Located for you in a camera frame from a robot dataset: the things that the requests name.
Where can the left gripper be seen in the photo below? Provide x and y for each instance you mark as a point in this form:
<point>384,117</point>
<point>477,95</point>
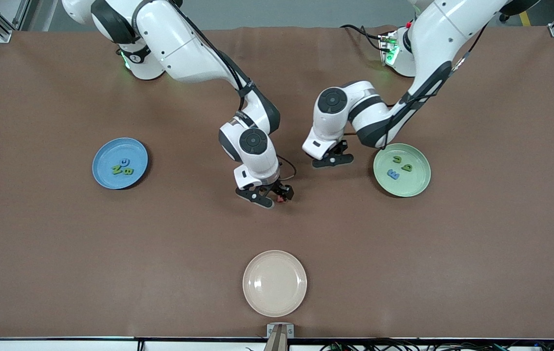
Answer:
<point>338,149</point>

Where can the beige plate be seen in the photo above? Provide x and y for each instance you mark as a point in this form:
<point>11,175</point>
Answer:
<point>275,283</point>

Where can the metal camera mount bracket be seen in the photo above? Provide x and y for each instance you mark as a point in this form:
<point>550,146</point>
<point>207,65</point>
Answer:
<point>279,336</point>

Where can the blue foam letter m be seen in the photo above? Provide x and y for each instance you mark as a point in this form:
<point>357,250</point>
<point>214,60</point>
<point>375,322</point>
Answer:
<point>393,174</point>

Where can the blue plate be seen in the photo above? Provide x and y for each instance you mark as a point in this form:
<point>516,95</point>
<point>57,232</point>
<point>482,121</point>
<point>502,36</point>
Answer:
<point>106,151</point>

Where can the green plate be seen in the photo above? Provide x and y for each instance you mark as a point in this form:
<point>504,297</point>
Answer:
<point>403,187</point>

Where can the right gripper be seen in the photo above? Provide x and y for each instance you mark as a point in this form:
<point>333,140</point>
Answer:
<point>277,187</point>

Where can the brown table mat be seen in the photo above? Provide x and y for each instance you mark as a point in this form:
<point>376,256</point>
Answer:
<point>276,234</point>

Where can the green foam letter b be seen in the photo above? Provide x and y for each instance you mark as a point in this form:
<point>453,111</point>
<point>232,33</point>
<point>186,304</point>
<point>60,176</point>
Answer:
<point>128,171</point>
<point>407,168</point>

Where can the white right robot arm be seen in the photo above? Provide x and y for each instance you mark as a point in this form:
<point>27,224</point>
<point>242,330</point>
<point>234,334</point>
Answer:
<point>184,48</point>

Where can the grey stand leg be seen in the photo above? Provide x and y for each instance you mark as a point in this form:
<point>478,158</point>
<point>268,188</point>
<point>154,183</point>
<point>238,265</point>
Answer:
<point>503,18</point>

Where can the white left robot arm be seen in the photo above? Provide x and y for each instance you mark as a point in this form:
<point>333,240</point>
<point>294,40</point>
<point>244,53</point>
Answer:
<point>432,39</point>

